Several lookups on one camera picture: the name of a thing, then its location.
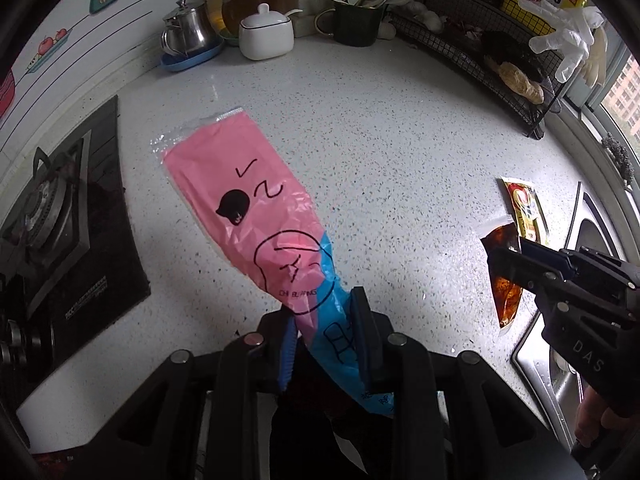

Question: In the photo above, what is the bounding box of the yellow yeast packet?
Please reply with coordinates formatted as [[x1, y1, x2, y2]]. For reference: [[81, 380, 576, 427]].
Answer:
[[499, 175, 550, 247]]

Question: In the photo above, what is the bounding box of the black plastic bag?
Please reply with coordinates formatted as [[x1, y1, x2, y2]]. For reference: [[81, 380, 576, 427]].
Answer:
[[481, 29, 544, 82]]

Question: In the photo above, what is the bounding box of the steel teapot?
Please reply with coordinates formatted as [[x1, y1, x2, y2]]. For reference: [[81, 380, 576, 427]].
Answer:
[[160, 0, 219, 59]]

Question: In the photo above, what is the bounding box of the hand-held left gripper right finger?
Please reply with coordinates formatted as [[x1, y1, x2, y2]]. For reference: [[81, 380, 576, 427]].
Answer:
[[350, 287, 571, 480]]

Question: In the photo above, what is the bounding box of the person's right hand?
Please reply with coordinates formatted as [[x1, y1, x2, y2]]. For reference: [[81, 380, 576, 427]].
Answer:
[[575, 391, 627, 454]]

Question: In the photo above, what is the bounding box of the brown sauce sachet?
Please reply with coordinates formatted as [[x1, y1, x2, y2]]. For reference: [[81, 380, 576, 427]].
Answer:
[[479, 223, 527, 329]]

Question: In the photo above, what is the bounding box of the clear disposable glove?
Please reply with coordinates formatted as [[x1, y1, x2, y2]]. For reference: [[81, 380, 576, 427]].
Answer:
[[519, 0, 606, 84]]

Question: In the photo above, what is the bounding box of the cream rubber glove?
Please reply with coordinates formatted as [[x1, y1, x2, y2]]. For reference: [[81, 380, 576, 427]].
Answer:
[[582, 25, 609, 97]]

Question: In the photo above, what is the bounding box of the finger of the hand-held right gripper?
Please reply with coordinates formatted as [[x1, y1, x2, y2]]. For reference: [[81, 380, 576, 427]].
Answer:
[[487, 247, 564, 301], [520, 238, 576, 281]]

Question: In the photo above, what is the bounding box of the black wire rack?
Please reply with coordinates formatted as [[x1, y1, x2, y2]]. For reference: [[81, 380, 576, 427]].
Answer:
[[387, 0, 592, 142]]

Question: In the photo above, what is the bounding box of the pink and blue plastic bag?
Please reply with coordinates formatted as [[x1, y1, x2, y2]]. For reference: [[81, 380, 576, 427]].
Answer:
[[150, 106, 398, 418]]

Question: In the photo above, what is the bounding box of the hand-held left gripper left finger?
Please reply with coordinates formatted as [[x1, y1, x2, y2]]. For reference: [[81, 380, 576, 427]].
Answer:
[[92, 310, 301, 480]]

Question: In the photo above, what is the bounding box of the black gas stove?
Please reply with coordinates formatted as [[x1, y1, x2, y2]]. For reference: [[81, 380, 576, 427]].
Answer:
[[0, 95, 152, 412]]

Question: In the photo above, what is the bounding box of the white lidded jar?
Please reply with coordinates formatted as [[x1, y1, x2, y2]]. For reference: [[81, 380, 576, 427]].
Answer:
[[238, 3, 305, 61]]

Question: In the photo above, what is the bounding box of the dark steel wool scrubber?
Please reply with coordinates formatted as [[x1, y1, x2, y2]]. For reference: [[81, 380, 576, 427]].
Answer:
[[601, 132, 636, 192]]

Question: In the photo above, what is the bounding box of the ginger root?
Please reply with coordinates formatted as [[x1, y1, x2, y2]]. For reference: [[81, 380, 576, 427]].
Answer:
[[497, 61, 545, 105]]

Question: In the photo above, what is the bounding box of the stainless steel sink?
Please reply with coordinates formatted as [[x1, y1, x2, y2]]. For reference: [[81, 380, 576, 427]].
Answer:
[[510, 182, 640, 461]]

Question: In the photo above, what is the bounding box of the blue saucer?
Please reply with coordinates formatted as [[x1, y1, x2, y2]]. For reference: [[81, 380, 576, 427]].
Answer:
[[159, 40, 225, 72]]

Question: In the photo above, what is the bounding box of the aluminium window frame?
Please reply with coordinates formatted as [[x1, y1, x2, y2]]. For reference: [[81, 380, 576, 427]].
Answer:
[[550, 35, 640, 203]]

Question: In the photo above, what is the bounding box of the dark mug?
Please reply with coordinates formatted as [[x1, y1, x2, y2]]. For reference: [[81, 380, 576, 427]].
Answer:
[[314, 2, 389, 49]]

